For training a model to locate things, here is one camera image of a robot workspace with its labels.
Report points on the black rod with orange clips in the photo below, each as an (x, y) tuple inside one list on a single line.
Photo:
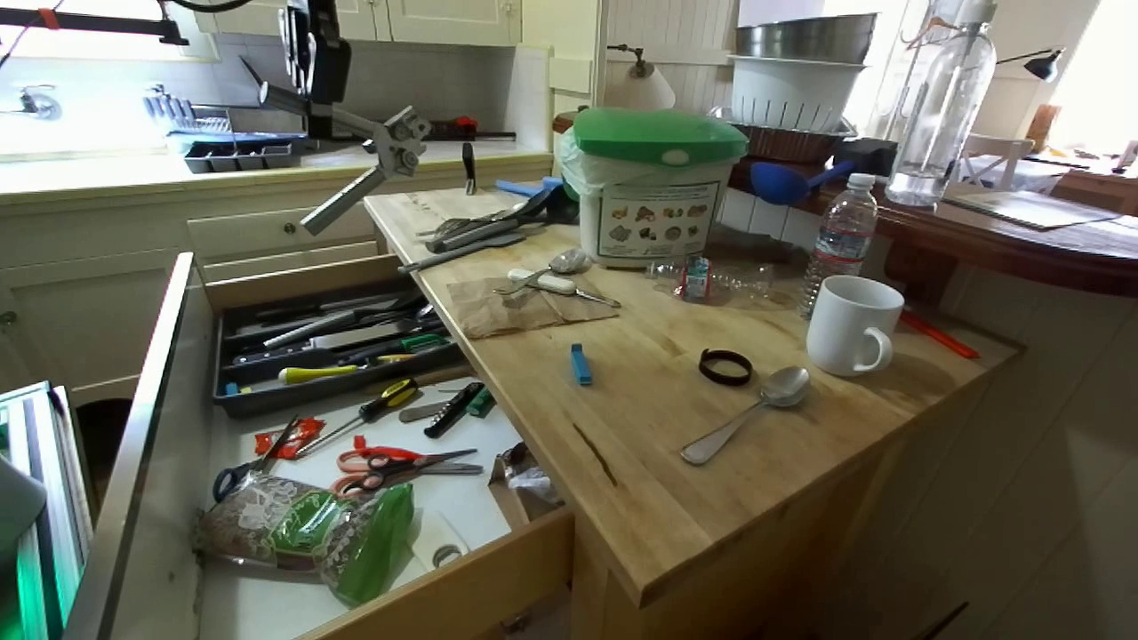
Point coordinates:
[(108, 23)]

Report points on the green plastic packet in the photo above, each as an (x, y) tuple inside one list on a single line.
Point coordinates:
[(367, 547)]

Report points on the black camera stand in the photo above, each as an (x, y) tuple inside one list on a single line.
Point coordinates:
[(472, 166)]

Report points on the metal faucet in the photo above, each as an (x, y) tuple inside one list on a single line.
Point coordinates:
[(40, 106)]

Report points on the brown paper sheet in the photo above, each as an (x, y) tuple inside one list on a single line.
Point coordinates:
[(501, 316)]

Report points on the clear plastic container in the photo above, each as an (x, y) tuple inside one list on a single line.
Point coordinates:
[(750, 285)]

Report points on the silver tablespoon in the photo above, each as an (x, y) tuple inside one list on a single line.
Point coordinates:
[(785, 388)]

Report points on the orange small scissors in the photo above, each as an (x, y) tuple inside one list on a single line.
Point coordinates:
[(304, 437)]

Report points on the red scissors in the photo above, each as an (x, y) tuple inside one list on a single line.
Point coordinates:
[(378, 456)]

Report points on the black cutlery tray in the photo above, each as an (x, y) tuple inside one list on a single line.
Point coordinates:
[(338, 396)]

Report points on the yellow black screwdriver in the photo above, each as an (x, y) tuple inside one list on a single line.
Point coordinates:
[(392, 396)]

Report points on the silver foil packet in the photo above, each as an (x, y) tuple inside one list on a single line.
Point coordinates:
[(529, 475)]

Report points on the large glass bottle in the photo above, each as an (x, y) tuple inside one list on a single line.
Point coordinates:
[(945, 110)]

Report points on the small blue clip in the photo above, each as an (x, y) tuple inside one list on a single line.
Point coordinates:
[(580, 364)]

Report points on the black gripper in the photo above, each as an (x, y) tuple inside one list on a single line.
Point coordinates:
[(323, 49)]

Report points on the table lamp with white shade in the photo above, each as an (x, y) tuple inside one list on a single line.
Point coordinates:
[(649, 91)]

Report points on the dark wooden counter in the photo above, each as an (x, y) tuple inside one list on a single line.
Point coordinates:
[(1043, 249)]

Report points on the silver cutlery piece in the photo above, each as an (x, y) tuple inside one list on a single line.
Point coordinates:
[(475, 248)]

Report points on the plastic water bottle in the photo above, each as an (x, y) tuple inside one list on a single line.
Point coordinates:
[(846, 233)]

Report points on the white bucket with green lid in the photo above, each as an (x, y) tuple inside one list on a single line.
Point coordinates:
[(653, 227)]

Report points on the cream kitchen cabinet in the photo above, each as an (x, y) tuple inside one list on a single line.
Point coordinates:
[(73, 296)]

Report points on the wooden drawer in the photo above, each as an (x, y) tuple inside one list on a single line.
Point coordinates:
[(475, 591)]

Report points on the white mug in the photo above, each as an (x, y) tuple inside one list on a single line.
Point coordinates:
[(847, 323)]

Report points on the white colander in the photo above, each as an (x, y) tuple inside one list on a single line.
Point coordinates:
[(786, 94)]

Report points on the small bottle with blue label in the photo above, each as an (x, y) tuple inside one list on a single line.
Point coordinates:
[(699, 283)]

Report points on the black ice tray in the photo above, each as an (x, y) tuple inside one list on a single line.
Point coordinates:
[(236, 150)]

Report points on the green aluminium frame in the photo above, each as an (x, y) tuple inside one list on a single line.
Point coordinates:
[(36, 591)]

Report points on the black desk lamp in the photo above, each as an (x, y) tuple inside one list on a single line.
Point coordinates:
[(1043, 63)]

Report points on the red pen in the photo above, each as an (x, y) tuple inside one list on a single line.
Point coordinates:
[(945, 335)]

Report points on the metal pot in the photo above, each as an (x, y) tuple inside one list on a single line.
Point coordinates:
[(805, 36)]

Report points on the short silver spoon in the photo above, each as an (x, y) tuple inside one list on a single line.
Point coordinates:
[(575, 260)]

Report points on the silver knife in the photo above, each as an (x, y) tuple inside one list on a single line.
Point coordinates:
[(306, 330)]

